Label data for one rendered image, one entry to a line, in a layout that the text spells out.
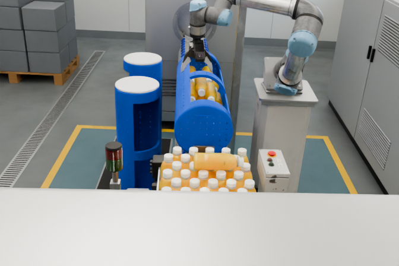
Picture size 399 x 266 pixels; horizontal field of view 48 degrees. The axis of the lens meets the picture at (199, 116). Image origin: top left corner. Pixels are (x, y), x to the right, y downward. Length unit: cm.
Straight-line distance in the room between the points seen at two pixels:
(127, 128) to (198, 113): 84
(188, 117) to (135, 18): 537
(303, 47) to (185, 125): 65
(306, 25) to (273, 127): 77
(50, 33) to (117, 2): 208
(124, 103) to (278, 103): 94
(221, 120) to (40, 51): 383
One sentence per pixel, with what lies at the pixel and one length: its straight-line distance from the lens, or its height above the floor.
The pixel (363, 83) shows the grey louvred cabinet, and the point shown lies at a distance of 438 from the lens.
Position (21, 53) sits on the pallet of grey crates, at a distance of 575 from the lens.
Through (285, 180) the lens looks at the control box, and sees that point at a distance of 189.
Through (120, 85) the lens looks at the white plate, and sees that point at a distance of 283.
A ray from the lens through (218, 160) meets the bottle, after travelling 179.
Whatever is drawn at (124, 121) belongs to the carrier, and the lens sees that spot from 283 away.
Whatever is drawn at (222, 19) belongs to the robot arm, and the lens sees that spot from 200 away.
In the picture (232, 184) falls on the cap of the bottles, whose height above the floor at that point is 110.
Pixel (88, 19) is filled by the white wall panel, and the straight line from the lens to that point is 755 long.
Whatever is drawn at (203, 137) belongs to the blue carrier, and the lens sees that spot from 215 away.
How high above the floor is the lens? 208
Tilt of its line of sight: 26 degrees down
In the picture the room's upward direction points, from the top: 3 degrees clockwise
